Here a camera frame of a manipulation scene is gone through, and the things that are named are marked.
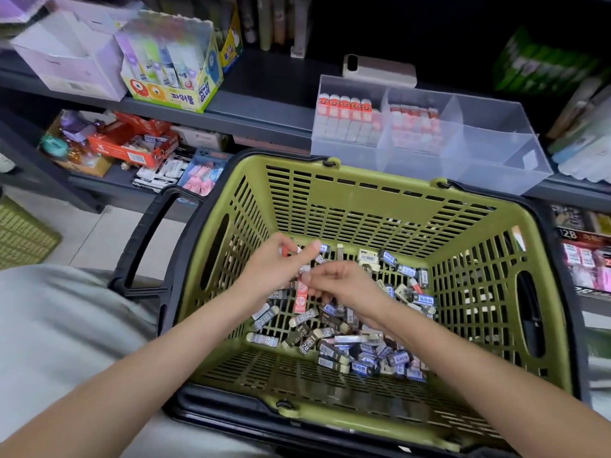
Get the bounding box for tray of assorted small goods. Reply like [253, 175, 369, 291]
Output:
[38, 109, 115, 178]

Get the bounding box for white rectangular phone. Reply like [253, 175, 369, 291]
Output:
[342, 53, 418, 89]

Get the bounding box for yellow cartoon box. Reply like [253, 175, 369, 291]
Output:
[219, 7, 244, 74]

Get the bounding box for red cardboard box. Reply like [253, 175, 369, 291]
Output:
[88, 113, 180, 169]

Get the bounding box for person's right forearm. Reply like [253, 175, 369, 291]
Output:
[370, 300, 611, 458]

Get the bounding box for clear plastic divided organizer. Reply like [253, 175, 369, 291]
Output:
[311, 74, 554, 196]

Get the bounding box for yellow-green glue stick display box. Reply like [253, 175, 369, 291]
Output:
[115, 9, 225, 114]

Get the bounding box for olive green shopping basket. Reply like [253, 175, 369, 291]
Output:
[109, 149, 593, 458]

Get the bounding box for pile of sleeved erasers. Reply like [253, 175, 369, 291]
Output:
[245, 242, 438, 383]

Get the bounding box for person's left hand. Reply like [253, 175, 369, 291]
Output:
[238, 232, 322, 309]

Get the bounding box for dark gray metal shelf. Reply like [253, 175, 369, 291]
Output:
[0, 46, 611, 225]

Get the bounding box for row of pink-capped erasers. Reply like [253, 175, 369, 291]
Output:
[389, 104, 443, 152]

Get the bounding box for person's right hand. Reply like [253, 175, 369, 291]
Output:
[301, 261, 388, 321]

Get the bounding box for person's left forearm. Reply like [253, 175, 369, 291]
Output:
[0, 295, 256, 458]

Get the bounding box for row of orange-capped white erasers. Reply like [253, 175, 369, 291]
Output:
[316, 93, 383, 147]

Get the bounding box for black and white eraser packets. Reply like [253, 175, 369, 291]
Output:
[132, 155, 193, 193]

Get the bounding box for pack of pink character erasers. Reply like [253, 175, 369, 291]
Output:
[178, 155, 228, 197]

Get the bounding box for white flat box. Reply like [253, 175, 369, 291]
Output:
[171, 125, 231, 152]

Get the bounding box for pink sleeved eraser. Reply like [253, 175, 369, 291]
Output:
[294, 276, 310, 315]

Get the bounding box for olive woven basket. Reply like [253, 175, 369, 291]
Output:
[0, 194, 63, 271]

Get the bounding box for green packets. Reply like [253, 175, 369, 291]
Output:
[493, 26, 604, 97]

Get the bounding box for stack of white packets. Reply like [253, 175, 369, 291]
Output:
[546, 76, 611, 184]

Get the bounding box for display of pink stationery packs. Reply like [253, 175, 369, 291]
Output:
[551, 204, 611, 301]

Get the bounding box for white and lilac cardboard box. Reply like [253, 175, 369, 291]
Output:
[10, 0, 130, 102]

